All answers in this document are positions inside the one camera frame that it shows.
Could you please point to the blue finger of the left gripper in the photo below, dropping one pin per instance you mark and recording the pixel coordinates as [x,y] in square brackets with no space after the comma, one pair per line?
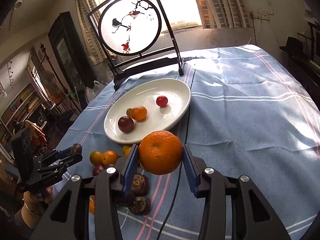
[63,153]

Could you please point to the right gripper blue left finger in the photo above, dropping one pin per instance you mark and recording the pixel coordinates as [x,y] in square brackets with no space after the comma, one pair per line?
[129,169]

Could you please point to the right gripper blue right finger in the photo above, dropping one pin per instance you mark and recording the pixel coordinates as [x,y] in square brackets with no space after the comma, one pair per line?
[191,170]

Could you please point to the large orange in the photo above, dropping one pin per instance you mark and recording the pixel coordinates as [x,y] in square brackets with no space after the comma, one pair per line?
[160,152]

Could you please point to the red tomato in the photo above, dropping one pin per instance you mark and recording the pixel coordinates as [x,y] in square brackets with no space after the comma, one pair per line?
[162,101]

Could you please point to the dark passion fruit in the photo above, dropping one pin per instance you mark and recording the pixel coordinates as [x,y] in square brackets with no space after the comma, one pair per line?
[75,149]

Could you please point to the person left hand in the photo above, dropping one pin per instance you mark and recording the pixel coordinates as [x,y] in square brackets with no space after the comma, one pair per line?
[35,202]

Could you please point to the brown wrinkled fruit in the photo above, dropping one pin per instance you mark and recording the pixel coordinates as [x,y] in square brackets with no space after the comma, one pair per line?
[140,185]

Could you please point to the mandarin orange right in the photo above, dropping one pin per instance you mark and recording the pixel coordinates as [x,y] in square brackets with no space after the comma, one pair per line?
[109,158]

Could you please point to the yellow-green round fruit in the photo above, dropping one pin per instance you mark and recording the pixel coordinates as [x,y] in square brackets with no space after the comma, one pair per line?
[96,158]

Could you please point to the dark red plum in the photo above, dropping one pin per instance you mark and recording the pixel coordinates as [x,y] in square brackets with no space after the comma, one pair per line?
[126,124]

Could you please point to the plastic bags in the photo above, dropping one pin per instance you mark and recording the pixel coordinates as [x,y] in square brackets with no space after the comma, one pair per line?
[92,93]

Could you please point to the small mandarin orange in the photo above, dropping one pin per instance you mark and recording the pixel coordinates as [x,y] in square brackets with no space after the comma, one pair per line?
[139,113]

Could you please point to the white oval plate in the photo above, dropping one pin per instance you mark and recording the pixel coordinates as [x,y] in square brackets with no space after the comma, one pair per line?
[179,97]

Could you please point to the left striped curtain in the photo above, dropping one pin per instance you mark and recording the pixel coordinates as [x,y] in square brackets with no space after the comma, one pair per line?
[93,47]

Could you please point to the striped curtain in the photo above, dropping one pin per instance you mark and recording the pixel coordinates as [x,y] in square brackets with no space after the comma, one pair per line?
[93,47]
[219,14]

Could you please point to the black hat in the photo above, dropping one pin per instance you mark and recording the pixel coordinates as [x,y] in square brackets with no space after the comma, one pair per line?
[293,47]

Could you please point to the right striped curtain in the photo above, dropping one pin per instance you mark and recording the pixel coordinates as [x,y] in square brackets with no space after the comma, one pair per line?
[219,14]

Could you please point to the dark framed wall painting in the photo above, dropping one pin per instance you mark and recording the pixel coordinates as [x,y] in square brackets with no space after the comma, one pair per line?
[69,53]

